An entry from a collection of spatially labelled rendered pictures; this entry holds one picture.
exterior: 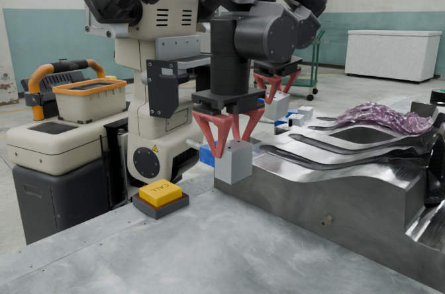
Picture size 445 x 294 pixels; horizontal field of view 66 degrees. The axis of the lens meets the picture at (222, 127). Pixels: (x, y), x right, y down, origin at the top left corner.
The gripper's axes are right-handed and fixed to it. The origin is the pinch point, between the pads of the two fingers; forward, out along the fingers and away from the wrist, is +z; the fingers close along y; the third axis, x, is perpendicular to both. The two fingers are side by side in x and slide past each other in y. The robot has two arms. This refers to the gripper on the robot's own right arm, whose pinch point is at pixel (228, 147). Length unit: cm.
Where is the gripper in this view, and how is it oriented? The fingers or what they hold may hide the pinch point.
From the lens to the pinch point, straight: 54.8
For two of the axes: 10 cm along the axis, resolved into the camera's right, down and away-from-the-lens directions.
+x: -7.2, -2.2, 6.6
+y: 7.0, -2.2, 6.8
